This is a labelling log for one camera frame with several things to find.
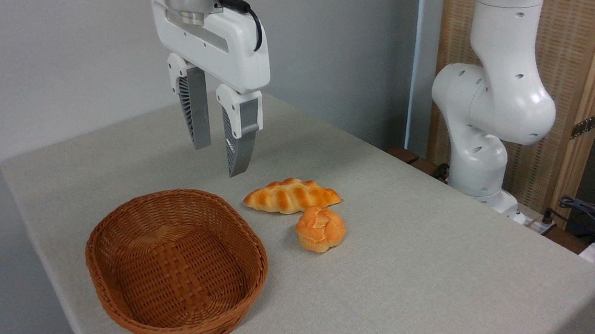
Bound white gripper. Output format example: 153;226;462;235
132;0;277;180

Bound round bread roll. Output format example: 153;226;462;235
294;204;348;255

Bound long braided bread loaf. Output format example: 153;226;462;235
242;175;344;218

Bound brown wicker basket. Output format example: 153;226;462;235
79;182;274;334

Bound beige fabric table cover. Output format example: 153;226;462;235
0;74;595;334

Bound metal screen hinge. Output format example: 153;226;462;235
570;109;595;142

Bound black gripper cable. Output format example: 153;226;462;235
214;0;266;53

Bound bundle of dark cables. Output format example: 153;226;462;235
555;194;595;242

